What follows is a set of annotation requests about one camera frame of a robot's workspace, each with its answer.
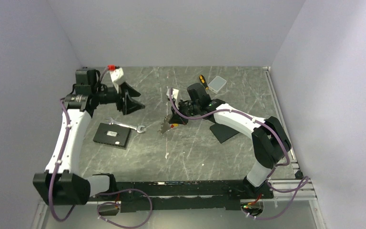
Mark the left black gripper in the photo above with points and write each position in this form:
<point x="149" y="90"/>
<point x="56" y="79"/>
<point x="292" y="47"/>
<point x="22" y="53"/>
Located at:
<point x="129" y="105"/>

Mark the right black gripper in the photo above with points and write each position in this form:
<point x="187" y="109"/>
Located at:
<point x="176" y="118"/>

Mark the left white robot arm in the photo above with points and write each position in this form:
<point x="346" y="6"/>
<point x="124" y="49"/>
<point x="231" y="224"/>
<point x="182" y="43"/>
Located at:
<point x="60" y="183"/>

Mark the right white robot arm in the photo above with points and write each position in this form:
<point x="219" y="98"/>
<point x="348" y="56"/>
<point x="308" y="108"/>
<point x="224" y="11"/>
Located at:
<point x="270" y="141"/>

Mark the yellow black screwdriver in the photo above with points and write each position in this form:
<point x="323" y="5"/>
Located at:
<point x="203" y="82"/>

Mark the silver open-end wrench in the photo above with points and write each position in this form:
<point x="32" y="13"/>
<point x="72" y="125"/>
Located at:
<point x="138" y="129"/>

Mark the white square box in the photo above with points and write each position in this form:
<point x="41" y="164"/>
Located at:
<point x="216" y="84"/>

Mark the black box with label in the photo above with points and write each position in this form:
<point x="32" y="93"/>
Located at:
<point x="112" y="135"/>

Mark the black flat rectangular pad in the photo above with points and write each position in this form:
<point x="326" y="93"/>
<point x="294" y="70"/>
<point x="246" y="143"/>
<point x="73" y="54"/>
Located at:
<point x="222" y="133"/>

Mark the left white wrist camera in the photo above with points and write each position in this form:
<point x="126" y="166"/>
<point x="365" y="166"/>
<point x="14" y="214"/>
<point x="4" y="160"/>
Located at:
<point x="117" y="76"/>

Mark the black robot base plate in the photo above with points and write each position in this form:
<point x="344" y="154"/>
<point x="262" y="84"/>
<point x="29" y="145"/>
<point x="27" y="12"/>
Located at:
<point x="174" y="195"/>

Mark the aluminium frame rail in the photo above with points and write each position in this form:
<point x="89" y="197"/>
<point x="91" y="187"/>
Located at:
<point x="39" y="216"/>

